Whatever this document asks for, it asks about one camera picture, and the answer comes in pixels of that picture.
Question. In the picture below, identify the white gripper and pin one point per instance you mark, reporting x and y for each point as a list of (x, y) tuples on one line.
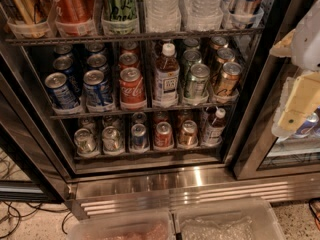
[(309, 41)]

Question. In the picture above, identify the red coke can front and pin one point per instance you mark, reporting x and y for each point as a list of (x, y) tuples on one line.
[(132, 91)]

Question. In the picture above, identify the red coke can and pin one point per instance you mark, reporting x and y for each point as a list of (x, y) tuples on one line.
[(130, 47), (132, 91), (127, 60)]

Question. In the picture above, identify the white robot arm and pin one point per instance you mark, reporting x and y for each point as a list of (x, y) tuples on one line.
[(300, 95)]

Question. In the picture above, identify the gold can front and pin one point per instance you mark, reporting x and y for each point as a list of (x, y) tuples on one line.
[(227, 80)]

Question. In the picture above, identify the gold can middle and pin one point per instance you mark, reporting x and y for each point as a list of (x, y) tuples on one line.
[(222, 56)]

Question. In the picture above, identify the gold can back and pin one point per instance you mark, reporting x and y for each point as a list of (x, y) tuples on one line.
[(216, 43)]

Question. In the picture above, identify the tea bottle bottom shelf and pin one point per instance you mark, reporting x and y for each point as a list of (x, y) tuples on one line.
[(214, 127)]

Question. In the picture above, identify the green can front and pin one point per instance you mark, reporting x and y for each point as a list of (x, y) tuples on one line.
[(195, 89)]

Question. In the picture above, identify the green can middle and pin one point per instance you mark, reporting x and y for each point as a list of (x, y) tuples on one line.
[(189, 58)]

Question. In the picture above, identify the orange can bottom shelf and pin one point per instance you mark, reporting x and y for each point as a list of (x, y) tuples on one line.
[(187, 136)]

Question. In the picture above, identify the orange can shelf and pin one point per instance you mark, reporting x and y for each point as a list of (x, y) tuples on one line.
[(187, 136), (75, 17)]

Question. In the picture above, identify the red can bottom shelf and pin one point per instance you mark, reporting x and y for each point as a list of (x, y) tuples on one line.
[(163, 136)]

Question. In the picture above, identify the blue can bottom shelf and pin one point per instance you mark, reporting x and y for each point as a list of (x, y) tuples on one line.
[(139, 140)]

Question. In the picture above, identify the red coke can back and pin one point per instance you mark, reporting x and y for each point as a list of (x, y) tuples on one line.
[(130, 47)]

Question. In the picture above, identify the green la croix can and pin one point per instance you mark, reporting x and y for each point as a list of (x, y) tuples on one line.
[(120, 16)]

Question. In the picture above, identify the stainless steel fridge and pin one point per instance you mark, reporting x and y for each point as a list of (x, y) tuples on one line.
[(247, 161)]

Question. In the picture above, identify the silver can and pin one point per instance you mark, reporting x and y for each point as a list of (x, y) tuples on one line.
[(112, 141), (85, 143)]

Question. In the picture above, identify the blue pepsi can middle right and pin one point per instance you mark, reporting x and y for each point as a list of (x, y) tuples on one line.
[(98, 62)]

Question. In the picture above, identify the blue pepsi can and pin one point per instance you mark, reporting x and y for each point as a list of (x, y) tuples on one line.
[(98, 91), (64, 64), (98, 62), (64, 101)]

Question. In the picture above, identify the blue pepsi can front right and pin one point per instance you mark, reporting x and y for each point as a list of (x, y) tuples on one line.
[(98, 91)]

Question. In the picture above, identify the silver can bottom far left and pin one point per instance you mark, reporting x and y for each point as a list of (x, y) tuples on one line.
[(85, 143)]

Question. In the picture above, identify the blue pepsi can middle left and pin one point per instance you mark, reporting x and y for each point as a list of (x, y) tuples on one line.
[(64, 64)]

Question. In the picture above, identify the orange can top shelf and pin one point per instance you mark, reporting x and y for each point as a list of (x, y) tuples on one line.
[(75, 17)]

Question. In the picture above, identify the blue pepsi can front left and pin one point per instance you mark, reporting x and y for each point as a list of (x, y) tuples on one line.
[(64, 101)]

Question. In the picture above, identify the gold can top shelf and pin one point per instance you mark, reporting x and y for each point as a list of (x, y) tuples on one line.
[(34, 12)]

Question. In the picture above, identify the water bottle top right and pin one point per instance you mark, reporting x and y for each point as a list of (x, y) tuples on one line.
[(201, 15)]

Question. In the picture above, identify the water bottle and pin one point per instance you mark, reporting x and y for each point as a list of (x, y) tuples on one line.
[(162, 15), (201, 15)]

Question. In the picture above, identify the brown tea bottle white cap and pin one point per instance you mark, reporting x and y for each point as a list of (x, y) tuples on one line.
[(166, 76)]

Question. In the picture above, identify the clear plastic bin right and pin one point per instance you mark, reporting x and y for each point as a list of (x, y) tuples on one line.
[(242, 219)]

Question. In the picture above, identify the clear plastic bin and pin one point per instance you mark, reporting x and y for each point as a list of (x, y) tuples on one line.
[(140, 225), (242, 219)]

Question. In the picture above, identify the water bottle top left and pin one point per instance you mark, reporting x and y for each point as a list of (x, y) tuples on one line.
[(162, 15)]

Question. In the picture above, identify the clear plastic bin left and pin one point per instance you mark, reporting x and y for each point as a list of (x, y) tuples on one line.
[(140, 225)]

